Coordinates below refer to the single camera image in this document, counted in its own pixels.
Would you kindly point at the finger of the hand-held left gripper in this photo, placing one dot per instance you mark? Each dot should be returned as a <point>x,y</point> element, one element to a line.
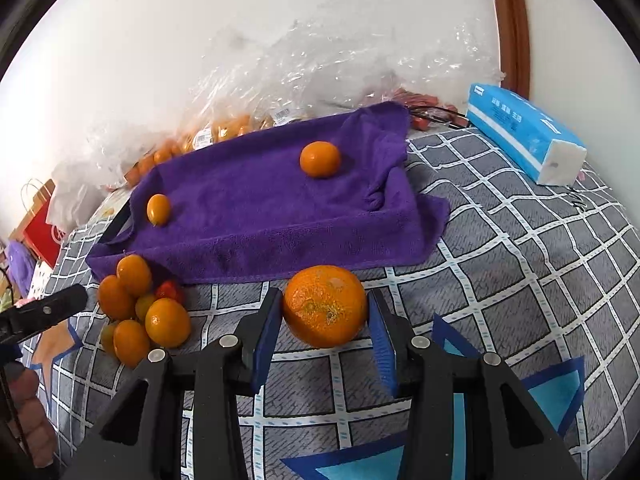
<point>50,305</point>

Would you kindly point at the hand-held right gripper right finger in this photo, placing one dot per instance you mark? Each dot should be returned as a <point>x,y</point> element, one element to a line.
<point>384,355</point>

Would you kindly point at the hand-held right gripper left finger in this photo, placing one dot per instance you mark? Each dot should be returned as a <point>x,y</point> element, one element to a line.
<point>267,350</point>

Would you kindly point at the orange mandarin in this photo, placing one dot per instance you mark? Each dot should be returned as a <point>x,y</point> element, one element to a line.
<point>114,299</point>
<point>131,343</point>
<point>167,323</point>
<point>320,159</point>
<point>134,274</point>

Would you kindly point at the small yellow-green kumquat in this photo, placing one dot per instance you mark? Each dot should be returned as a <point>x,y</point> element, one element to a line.
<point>144,306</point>
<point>107,337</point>

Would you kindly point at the large rough-skinned orange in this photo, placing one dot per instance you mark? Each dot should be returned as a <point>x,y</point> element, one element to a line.
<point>325,305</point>

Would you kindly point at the black tray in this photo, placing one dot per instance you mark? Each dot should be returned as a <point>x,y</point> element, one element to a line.
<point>117,222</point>

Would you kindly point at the red strawberry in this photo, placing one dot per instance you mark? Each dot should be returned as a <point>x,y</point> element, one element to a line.
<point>169,290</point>

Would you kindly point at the small oval orange kumquat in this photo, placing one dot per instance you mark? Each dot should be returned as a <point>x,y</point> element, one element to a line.
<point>158,209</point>

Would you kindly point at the person's left hand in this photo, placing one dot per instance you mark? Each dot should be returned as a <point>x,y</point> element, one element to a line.
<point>35,425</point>

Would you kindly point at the white dotted bag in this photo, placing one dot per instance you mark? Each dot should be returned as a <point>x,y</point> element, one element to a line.
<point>42,280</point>

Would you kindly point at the purple plush toy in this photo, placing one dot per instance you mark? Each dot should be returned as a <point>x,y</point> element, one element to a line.
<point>17,265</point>

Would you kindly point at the red paper bag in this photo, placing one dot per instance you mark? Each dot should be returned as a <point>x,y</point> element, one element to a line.
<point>42,235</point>

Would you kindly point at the white plastic bag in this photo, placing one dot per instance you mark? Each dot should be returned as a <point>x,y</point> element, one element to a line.
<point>75,195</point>

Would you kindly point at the purple towel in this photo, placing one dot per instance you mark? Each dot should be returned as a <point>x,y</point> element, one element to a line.
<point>250,210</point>

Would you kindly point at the grey checked bedsheet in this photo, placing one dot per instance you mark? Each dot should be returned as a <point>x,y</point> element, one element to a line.
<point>500,260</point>

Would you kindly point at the clear bag of oranges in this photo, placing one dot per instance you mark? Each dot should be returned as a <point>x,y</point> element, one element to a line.
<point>150,160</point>

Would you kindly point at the clear labelled bag of mandarins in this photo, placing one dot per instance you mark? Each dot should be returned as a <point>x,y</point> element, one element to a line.
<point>225,127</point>

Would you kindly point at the black eyeglasses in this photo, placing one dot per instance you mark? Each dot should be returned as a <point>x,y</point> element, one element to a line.
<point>435,112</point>

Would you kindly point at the blue tissue pack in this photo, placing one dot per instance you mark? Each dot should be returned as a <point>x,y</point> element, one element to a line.
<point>520,130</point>

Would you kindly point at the clear bag of strawberries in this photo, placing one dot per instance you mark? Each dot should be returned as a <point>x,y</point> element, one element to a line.
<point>425,60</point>

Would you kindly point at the brown wooden door frame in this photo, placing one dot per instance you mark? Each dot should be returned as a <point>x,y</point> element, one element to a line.
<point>512,25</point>

